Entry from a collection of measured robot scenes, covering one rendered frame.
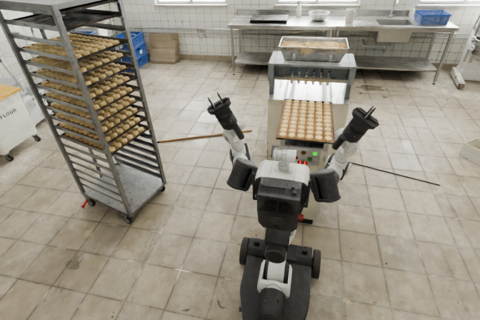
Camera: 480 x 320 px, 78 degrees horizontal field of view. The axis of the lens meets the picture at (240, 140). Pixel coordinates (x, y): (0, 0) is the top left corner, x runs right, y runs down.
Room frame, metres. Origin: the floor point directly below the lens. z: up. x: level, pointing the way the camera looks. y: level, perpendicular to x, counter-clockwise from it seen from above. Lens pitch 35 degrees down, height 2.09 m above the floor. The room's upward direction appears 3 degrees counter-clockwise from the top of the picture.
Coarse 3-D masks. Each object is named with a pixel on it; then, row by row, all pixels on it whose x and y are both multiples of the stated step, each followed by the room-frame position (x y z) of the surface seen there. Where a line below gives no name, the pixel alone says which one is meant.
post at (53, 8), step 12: (60, 24) 1.74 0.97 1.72; (72, 48) 1.76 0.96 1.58; (72, 60) 1.73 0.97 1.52; (84, 84) 1.75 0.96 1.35; (84, 96) 1.74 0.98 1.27; (96, 120) 1.74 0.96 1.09; (96, 132) 1.74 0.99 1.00; (108, 156) 1.73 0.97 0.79; (120, 180) 1.76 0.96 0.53; (120, 192) 1.74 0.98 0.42
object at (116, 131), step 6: (126, 120) 2.09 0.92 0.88; (132, 120) 2.12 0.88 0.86; (138, 120) 2.09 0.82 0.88; (60, 126) 2.07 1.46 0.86; (66, 126) 2.04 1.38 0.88; (72, 126) 2.03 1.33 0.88; (120, 126) 2.01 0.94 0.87; (126, 126) 1.99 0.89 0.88; (78, 132) 1.97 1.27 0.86; (84, 132) 1.94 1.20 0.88; (90, 132) 1.93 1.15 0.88; (108, 132) 1.92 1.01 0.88; (114, 132) 1.92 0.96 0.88; (120, 132) 1.93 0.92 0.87; (96, 138) 1.87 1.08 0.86; (108, 138) 1.84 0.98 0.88
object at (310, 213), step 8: (280, 144) 1.72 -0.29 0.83; (288, 144) 1.71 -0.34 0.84; (296, 144) 1.71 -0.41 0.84; (304, 144) 1.70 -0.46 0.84; (312, 144) 1.70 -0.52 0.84; (320, 144) 1.69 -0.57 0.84; (320, 160) 1.65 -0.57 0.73; (312, 168) 1.66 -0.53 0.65; (320, 168) 1.65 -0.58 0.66; (312, 200) 1.65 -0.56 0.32; (304, 208) 1.66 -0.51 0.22; (312, 208) 1.65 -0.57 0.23; (304, 216) 1.66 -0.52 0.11; (312, 216) 1.65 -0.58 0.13
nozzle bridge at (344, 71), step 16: (272, 64) 2.43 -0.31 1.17; (288, 64) 2.39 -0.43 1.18; (304, 64) 2.37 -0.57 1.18; (320, 64) 2.35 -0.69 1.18; (336, 64) 2.33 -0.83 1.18; (352, 64) 2.32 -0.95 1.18; (272, 80) 2.43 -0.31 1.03; (304, 80) 2.39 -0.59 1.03; (320, 80) 2.36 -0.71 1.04; (336, 80) 2.33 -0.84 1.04; (352, 80) 2.26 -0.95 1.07
